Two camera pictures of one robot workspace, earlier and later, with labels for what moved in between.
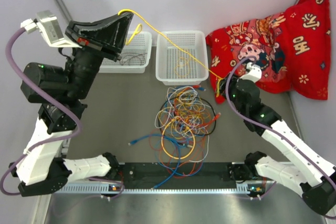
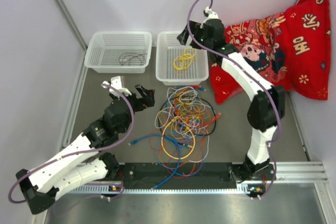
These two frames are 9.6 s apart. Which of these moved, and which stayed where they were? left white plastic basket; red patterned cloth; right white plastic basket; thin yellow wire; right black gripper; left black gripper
Moved: right black gripper; thin yellow wire; left black gripper
Stayed: right white plastic basket; red patterned cloth; left white plastic basket
